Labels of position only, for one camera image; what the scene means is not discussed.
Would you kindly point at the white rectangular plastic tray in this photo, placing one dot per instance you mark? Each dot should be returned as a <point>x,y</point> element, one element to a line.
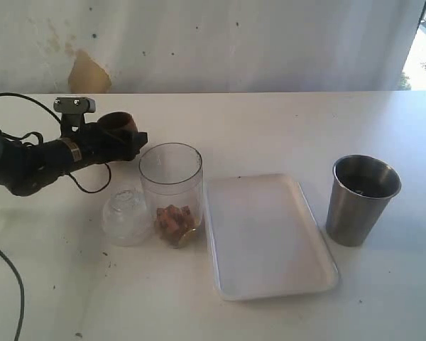
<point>263,239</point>

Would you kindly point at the clear plastic jar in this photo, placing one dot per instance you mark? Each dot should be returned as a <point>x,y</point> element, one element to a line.
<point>172,174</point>

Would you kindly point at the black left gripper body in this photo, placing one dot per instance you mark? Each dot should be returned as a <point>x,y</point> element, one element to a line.
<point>91,140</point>

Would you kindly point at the brown wooden blocks pile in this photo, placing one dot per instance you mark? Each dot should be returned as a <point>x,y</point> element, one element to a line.
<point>172,222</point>

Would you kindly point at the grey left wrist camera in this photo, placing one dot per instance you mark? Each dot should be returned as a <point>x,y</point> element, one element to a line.
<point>73,109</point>

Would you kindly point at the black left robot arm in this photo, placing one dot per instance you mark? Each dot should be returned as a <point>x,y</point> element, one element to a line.
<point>24,170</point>

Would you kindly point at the gold coins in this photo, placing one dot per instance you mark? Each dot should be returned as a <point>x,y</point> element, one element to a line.
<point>186,238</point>

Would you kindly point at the clear plastic dome lid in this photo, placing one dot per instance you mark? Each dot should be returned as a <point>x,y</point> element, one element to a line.
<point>126,220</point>

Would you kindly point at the stainless steel tumbler cup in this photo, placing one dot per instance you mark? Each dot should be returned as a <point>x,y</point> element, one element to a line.
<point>362,188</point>

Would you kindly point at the round brown wooden cup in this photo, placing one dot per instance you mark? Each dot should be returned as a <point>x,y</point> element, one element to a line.
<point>116,122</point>

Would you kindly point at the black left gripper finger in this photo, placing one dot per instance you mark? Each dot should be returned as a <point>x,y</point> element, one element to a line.
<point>124,142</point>

